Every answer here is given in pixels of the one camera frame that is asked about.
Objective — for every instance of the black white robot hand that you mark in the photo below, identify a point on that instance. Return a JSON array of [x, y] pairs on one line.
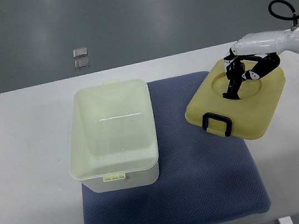
[[256, 55]]

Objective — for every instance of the yellow box lid black handle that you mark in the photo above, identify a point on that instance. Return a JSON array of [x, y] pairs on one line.
[[247, 117]]

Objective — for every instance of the white storage box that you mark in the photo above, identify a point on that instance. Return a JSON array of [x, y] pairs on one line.
[[113, 137]]

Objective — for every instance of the blue padded mat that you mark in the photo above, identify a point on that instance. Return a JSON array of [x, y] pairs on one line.
[[203, 179]]

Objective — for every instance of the lower metal floor plate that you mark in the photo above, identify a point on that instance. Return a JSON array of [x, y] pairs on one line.
[[82, 64]]

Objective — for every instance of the metal floor plate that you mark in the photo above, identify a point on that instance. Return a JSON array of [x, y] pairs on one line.
[[79, 52], [82, 64]]

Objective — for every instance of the upper metal floor plate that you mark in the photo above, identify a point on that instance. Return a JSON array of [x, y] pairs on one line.
[[79, 52]]

